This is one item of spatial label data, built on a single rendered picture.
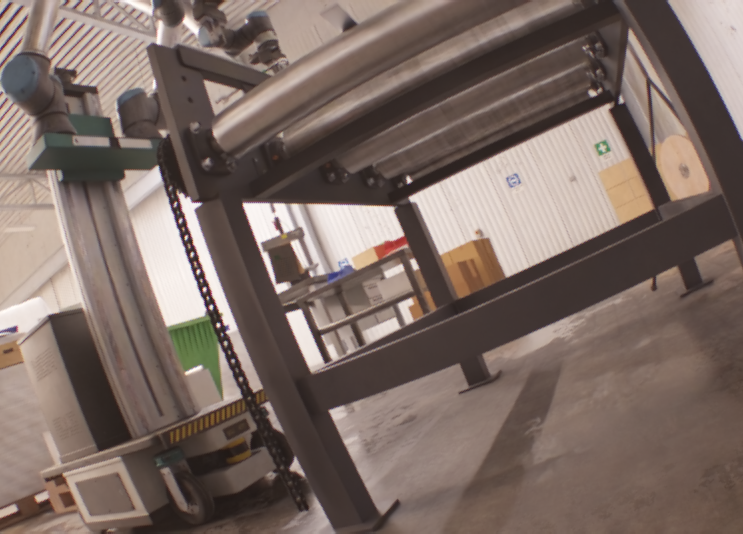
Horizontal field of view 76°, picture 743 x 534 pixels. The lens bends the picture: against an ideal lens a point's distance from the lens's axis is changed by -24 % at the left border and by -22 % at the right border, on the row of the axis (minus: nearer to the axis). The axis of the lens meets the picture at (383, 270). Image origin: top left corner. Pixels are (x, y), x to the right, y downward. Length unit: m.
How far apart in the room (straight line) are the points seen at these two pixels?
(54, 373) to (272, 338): 1.22
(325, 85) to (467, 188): 10.86
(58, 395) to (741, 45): 12.45
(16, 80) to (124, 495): 1.40
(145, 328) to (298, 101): 1.32
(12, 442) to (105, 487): 2.46
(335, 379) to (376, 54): 0.60
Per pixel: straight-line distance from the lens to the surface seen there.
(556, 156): 11.69
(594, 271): 0.97
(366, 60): 1.08
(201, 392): 3.33
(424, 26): 1.06
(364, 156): 1.69
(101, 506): 2.09
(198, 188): 1.20
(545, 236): 11.65
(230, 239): 1.18
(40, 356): 2.25
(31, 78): 1.97
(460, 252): 8.71
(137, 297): 2.24
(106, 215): 2.34
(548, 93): 1.90
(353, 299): 5.81
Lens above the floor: 0.39
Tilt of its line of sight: 4 degrees up
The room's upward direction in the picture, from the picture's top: 23 degrees counter-clockwise
